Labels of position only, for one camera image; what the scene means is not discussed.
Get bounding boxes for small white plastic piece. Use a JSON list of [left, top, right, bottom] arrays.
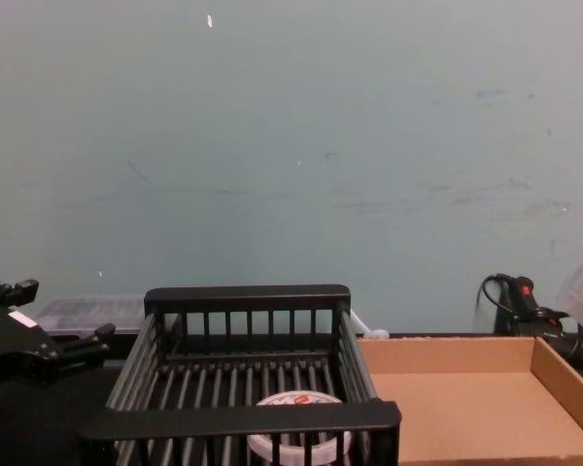
[[349, 309, 391, 341]]

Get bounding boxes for clear plastic case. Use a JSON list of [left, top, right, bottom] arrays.
[[30, 294, 150, 337]]

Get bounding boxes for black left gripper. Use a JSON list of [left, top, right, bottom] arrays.
[[0, 278, 118, 389]]

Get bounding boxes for white tape roll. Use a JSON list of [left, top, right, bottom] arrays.
[[246, 389, 354, 463]]

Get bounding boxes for black corded tool red switch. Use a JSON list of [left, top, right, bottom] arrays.
[[479, 273, 583, 363]]

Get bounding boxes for black rack with steel bars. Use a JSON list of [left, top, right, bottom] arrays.
[[76, 283, 402, 466]]

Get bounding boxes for shallow brown cardboard tray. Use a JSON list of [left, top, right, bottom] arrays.
[[356, 335, 583, 463]]

